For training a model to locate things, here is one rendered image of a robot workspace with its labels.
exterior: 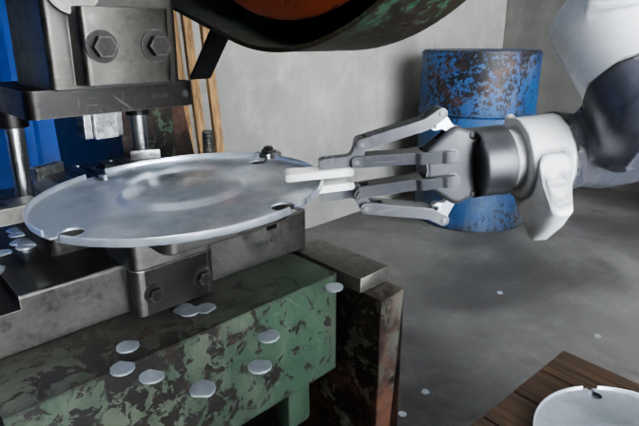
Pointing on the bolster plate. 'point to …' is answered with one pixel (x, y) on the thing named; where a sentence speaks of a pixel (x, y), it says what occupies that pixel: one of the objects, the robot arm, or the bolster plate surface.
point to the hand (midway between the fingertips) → (319, 179)
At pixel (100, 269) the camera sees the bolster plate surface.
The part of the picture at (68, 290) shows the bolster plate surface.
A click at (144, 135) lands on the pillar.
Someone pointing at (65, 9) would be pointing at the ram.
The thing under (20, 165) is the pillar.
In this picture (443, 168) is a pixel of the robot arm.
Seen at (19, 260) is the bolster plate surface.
